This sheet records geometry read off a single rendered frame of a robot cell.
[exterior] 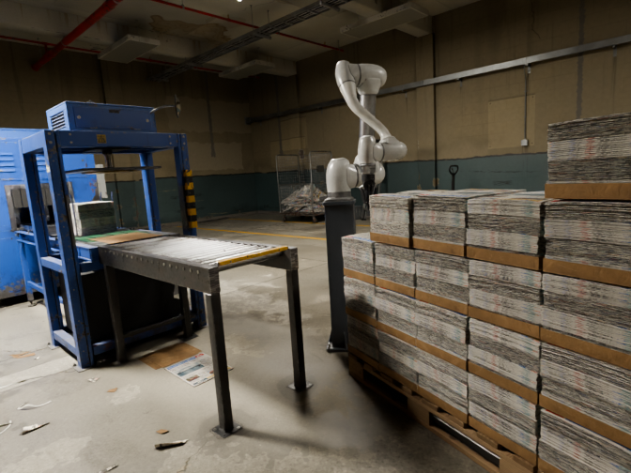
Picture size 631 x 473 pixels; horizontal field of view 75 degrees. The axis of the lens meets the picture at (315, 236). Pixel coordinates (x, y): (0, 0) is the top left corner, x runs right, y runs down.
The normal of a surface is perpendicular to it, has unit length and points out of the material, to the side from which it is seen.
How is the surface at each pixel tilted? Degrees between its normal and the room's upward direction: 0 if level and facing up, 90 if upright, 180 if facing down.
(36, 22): 90
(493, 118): 90
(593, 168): 90
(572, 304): 90
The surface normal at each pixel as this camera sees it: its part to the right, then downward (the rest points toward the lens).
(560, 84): -0.68, 0.15
